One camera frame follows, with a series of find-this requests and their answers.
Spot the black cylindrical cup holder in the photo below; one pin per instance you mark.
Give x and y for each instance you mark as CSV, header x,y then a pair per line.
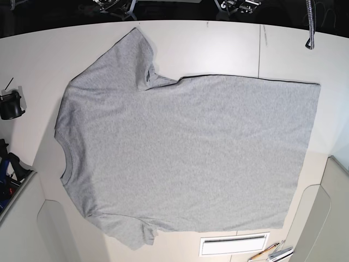
x,y
10,106

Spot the wooden pencil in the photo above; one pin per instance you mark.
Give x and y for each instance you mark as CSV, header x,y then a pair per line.
x,y
264,251

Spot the grey T-shirt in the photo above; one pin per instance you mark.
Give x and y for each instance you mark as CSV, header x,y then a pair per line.
x,y
205,153

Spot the white folded tool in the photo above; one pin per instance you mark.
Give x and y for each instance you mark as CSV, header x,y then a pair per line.
x,y
279,255

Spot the blue black tools pile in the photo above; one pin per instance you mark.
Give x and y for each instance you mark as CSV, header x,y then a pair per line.
x,y
12,173

